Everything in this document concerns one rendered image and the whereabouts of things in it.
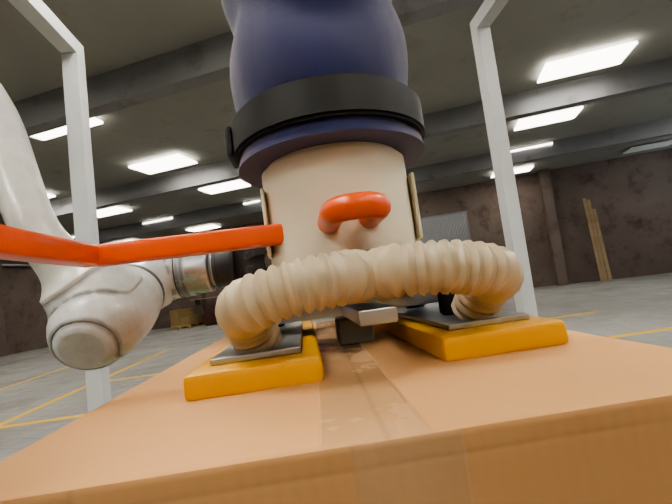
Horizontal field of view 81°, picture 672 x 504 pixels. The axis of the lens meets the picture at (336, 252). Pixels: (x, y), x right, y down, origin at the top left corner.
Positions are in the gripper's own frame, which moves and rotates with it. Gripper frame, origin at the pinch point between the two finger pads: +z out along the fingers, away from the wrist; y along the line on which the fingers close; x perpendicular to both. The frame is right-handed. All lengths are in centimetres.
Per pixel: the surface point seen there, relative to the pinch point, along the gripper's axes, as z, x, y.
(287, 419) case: -7, 51, 12
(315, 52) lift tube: -1.3, 36.8, -16.3
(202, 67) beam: -82, -370, -258
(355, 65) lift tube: 2.4, 36.8, -14.7
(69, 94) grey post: -164, -244, -169
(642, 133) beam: 876, -790, -250
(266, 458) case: -8, 55, 12
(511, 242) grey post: 177, -245, -7
